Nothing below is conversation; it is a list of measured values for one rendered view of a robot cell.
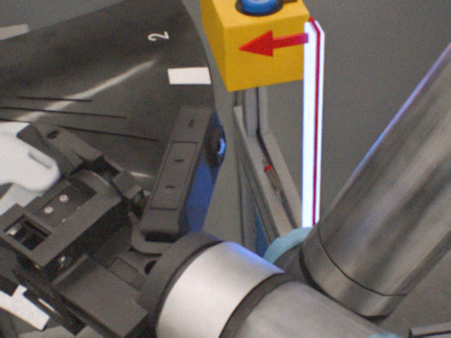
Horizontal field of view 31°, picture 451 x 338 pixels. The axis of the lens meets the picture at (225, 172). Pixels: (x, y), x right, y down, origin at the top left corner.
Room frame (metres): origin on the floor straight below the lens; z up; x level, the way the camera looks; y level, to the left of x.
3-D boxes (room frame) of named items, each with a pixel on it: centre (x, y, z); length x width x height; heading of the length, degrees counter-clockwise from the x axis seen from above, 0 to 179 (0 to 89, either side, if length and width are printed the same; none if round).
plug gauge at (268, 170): (0.74, -0.06, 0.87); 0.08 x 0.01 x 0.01; 12
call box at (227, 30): (0.86, -0.05, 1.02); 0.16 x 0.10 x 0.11; 9
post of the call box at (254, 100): (0.86, -0.04, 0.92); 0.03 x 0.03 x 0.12; 9
